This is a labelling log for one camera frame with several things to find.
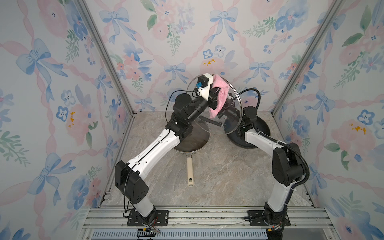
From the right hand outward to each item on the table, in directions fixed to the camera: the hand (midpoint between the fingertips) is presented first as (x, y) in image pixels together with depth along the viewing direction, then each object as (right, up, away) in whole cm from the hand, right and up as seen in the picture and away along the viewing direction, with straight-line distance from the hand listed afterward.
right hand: (210, 99), depth 70 cm
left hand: (+4, +4, -11) cm, 12 cm away
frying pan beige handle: (-10, -36, +9) cm, 38 cm away
